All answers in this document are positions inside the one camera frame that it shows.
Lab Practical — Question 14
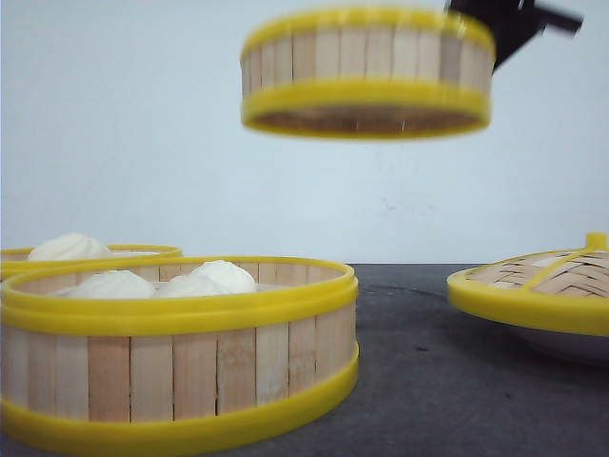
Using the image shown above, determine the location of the white ceramic plate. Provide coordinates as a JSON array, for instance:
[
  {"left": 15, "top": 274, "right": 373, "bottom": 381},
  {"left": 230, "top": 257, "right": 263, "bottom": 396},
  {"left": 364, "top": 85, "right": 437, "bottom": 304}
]
[{"left": 503, "top": 324, "right": 608, "bottom": 368}]

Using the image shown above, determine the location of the front bamboo steamer basket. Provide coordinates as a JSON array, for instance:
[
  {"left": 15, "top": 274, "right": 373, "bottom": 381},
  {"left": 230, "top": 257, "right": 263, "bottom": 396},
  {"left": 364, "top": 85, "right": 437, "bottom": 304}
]
[{"left": 1, "top": 256, "right": 359, "bottom": 456}]

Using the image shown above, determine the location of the woven bamboo steamer lid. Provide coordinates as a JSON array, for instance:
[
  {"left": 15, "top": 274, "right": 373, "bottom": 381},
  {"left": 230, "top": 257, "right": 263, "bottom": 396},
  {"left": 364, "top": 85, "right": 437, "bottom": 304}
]
[{"left": 446, "top": 232, "right": 608, "bottom": 337}]

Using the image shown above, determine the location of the large white bun back left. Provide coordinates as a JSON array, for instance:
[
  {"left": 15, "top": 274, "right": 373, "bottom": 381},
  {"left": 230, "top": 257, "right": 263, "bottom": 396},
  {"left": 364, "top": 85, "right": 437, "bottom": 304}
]
[{"left": 27, "top": 232, "right": 112, "bottom": 261}]

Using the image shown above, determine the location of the white bun front left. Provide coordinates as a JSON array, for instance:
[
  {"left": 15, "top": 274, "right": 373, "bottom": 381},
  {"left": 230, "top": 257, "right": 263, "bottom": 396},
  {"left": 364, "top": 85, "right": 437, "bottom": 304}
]
[{"left": 66, "top": 270, "right": 155, "bottom": 299}]

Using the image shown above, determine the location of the white bun front right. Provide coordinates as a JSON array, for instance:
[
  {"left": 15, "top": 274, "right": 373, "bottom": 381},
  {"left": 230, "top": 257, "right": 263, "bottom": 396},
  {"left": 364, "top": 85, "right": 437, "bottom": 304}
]
[{"left": 190, "top": 259, "right": 257, "bottom": 293}]

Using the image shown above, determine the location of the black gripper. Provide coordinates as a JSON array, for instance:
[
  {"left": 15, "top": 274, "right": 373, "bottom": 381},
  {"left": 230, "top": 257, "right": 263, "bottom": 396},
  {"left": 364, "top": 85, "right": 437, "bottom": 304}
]
[{"left": 446, "top": 0, "right": 583, "bottom": 71}]

